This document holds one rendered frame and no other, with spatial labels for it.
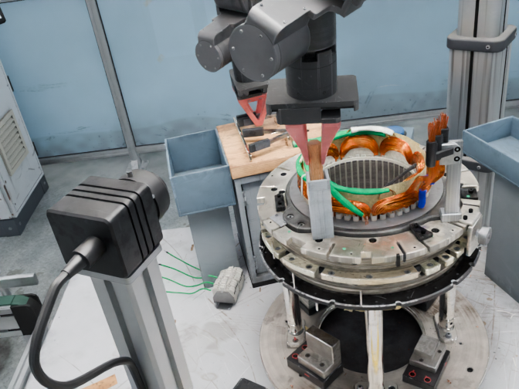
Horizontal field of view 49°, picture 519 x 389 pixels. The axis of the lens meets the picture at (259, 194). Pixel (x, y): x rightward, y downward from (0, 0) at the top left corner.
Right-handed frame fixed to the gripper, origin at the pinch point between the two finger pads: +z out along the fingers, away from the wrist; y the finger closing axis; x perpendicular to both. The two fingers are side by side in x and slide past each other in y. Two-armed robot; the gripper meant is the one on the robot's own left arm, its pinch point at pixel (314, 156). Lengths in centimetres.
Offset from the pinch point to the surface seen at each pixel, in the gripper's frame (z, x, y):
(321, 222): 8.7, -2.2, 0.5
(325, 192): 4.2, -1.8, 1.2
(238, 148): 17.5, 30.6, -15.1
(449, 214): 9.8, 0.0, 17.0
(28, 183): 126, 176, -158
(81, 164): 145, 222, -150
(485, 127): 16.6, 33.0, 29.9
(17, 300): 50, 22, -68
